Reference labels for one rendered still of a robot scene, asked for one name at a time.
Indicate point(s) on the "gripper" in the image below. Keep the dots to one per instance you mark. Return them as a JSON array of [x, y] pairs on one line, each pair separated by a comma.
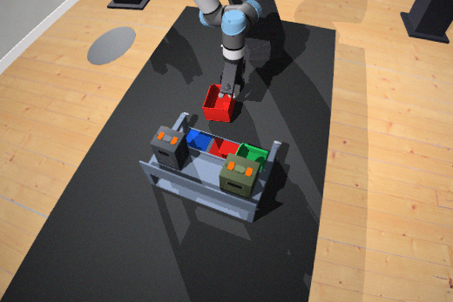
[[239, 83]]

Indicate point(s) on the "grey metal shelf rack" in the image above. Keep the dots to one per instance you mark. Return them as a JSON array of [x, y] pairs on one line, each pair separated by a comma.
[[200, 173]]

